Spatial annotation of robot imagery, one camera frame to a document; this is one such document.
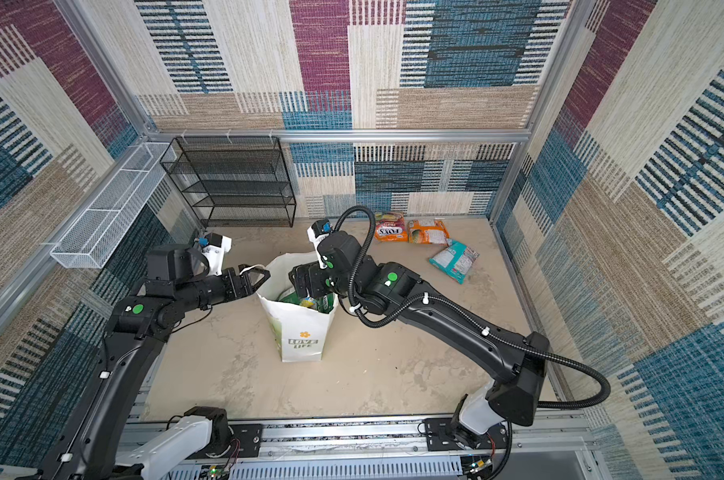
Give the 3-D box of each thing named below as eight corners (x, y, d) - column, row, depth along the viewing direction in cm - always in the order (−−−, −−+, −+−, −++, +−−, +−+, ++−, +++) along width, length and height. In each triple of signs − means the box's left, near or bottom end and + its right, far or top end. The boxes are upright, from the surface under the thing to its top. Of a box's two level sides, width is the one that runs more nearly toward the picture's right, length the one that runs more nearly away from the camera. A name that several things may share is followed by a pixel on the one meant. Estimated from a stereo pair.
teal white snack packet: (428, 264, 109) (431, 257, 105) (447, 244, 114) (449, 236, 111) (461, 284, 103) (464, 277, 100) (478, 262, 109) (482, 255, 106)
